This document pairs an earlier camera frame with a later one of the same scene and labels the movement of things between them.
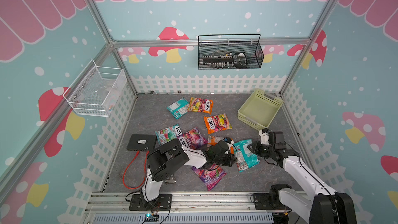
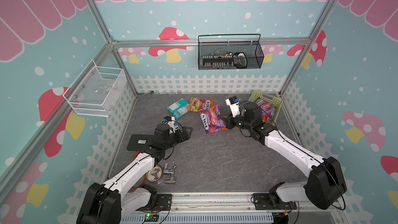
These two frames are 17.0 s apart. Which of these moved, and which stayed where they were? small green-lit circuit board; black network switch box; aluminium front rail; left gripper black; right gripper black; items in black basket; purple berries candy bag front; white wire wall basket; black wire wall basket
Moved: purple berries candy bag front; left gripper black; right gripper black
Stayed: white wire wall basket; black wire wall basket; aluminium front rail; small green-lit circuit board; items in black basket; black network switch box
